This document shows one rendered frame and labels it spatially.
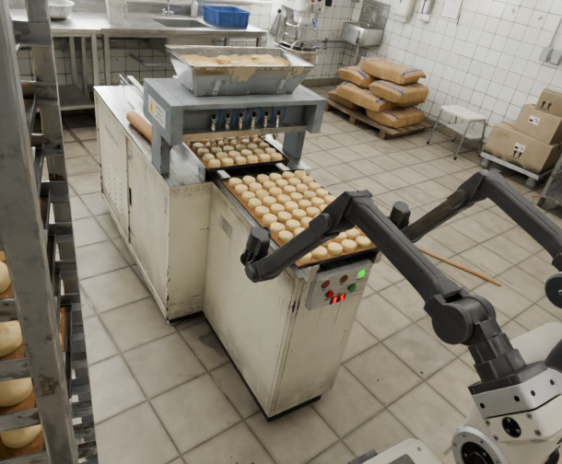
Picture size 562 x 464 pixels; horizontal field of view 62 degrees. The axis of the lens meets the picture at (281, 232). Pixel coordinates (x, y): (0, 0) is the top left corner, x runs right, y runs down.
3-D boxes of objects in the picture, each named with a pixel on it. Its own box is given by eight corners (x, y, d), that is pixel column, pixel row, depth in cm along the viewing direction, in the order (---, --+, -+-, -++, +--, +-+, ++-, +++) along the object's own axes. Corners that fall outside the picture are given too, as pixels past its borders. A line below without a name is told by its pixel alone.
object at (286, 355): (199, 321, 244) (211, 168, 196) (256, 305, 262) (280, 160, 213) (265, 431, 197) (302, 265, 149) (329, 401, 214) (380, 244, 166)
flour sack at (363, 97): (331, 94, 554) (334, 80, 545) (354, 91, 581) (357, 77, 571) (379, 115, 514) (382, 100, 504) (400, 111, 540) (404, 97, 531)
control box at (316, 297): (303, 305, 162) (310, 273, 155) (356, 288, 174) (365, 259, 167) (310, 311, 160) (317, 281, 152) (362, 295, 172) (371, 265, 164)
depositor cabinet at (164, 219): (101, 207, 320) (93, 86, 275) (198, 193, 356) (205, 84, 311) (166, 333, 234) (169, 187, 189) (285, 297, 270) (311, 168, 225)
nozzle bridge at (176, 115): (143, 153, 211) (142, 77, 192) (277, 141, 247) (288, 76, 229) (169, 187, 189) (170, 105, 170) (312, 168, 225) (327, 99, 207)
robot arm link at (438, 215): (466, 203, 136) (494, 195, 140) (457, 185, 137) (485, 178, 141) (392, 250, 174) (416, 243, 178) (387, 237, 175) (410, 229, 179)
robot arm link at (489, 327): (491, 347, 82) (507, 340, 86) (463, 295, 86) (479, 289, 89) (452, 361, 89) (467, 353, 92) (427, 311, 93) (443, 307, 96)
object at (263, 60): (167, 64, 192) (168, 49, 188) (277, 65, 219) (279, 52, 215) (193, 85, 174) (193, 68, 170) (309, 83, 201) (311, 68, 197)
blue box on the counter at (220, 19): (217, 27, 462) (218, 11, 455) (201, 19, 480) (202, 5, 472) (249, 27, 487) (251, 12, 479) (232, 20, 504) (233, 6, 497)
